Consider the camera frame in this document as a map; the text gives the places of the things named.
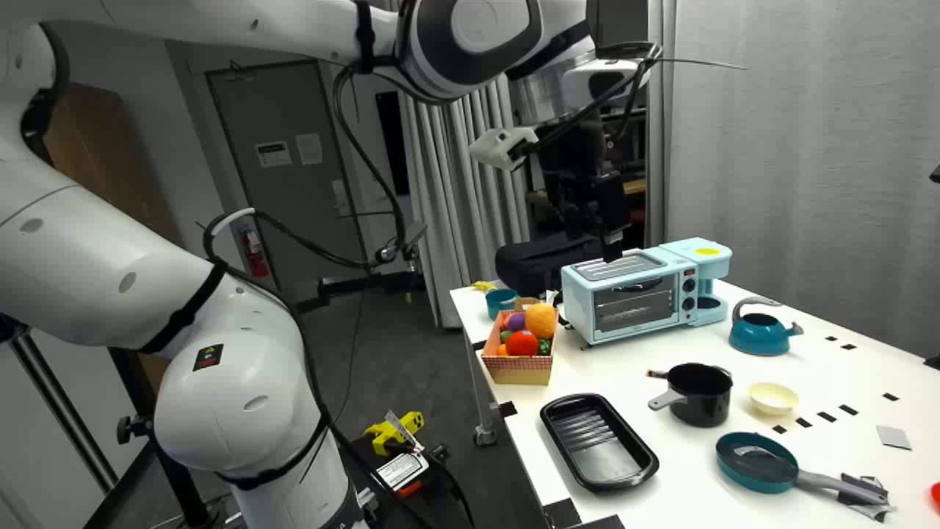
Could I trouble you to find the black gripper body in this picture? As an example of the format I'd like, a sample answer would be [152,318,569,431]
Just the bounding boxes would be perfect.
[536,115,628,213]

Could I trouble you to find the light blue toaster oven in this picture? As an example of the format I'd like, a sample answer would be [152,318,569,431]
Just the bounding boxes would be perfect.
[558,234,735,346]

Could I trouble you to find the black bag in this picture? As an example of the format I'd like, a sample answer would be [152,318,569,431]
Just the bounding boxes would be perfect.
[493,230,605,296]

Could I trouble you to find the orange toy fruit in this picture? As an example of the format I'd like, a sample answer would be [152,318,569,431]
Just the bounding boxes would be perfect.
[522,303,562,343]

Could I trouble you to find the teal cup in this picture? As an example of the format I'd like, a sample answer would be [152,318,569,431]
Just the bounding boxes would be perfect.
[486,285,519,319]

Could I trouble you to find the grey striped curtain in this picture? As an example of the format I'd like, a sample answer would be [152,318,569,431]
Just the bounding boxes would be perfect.
[399,77,536,331]

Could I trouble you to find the red toy tomato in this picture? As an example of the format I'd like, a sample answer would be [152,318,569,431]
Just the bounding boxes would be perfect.
[502,328,543,359]

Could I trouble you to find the wooden fruit crate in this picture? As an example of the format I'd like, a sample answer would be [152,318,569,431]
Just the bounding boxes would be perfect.
[480,308,558,388]

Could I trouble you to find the teal kettle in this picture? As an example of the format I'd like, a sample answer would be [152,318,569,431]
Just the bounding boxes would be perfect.
[730,293,804,359]

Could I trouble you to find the white curtain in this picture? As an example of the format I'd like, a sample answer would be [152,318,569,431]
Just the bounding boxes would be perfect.
[663,0,940,359]

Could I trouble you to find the black baking tray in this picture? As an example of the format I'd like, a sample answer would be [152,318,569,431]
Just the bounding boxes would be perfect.
[537,390,660,494]

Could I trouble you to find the cream round ball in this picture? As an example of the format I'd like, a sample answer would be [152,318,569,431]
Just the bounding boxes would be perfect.
[747,380,803,421]

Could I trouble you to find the teal frying pan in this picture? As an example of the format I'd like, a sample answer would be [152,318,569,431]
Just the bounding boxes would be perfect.
[713,428,890,512]

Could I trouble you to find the yellow clamp tool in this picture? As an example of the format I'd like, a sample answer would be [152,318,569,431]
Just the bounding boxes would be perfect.
[361,409,430,457]

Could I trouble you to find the grey door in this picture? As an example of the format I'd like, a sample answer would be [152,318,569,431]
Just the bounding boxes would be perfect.
[204,59,370,288]

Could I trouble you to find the red fire extinguisher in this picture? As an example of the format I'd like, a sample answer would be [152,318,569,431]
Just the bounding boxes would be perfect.
[239,227,274,281]

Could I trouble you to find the small grey tape piece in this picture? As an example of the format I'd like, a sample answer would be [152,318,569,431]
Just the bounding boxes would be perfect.
[875,424,915,452]

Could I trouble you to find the brown wooden board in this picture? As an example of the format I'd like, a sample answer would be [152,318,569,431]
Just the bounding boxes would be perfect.
[41,81,186,247]

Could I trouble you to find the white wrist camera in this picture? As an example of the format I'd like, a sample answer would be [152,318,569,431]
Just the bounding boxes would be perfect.
[467,124,542,169]

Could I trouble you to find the black pot grey handle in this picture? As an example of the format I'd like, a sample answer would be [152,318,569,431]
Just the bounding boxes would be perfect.
[643,362,735,428]

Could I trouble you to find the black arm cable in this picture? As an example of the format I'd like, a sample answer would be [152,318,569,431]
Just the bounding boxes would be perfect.
[331,56,414,272]

